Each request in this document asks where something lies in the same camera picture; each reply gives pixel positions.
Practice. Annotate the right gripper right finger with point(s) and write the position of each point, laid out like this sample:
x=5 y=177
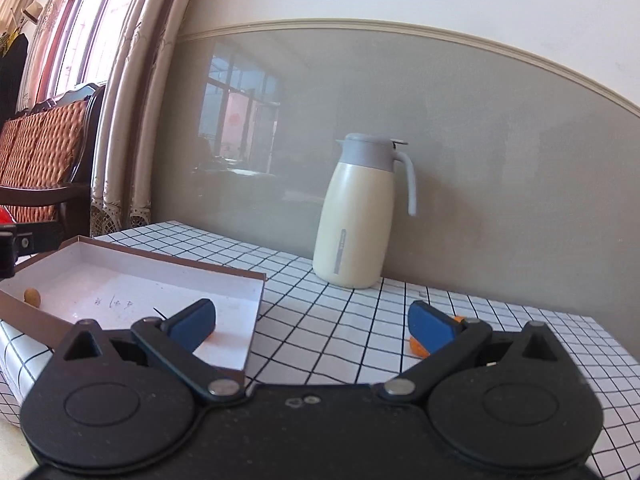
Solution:
x=502 y=400

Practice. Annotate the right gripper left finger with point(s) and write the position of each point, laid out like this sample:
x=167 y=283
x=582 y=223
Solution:
x=118 y=399

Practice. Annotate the yellow-brown small fruit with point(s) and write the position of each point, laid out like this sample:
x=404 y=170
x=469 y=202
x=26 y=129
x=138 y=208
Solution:
x=32 y=297

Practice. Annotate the carrot stub with round top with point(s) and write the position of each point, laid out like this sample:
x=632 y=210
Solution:
x=417 y=344

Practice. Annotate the red cushion on sofa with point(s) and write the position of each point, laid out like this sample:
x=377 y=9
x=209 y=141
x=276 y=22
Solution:
x=5 y=216

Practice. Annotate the wooden sofa orange cushions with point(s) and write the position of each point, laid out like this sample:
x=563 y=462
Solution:
x=46 y=163

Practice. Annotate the brown shallow cardboard box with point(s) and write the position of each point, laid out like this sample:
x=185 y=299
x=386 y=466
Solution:
x=117 y=285

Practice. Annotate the beige lace curtain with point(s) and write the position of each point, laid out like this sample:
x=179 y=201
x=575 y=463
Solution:
x=130 y=114

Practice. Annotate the dark hanging coat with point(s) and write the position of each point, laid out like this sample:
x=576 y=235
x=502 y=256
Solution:
x=11 y=74

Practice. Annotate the white black grid tablecloth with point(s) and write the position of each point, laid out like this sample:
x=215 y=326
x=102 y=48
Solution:
x=309 y=332

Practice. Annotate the straw hat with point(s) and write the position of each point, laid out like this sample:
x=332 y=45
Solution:
x=33 y=11

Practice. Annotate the cream thermos jug grey lid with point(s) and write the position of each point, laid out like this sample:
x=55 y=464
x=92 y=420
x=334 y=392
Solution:
x=357 y=212

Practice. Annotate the window with red frame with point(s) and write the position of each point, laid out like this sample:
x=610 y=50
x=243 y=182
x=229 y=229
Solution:
x=74 y=43

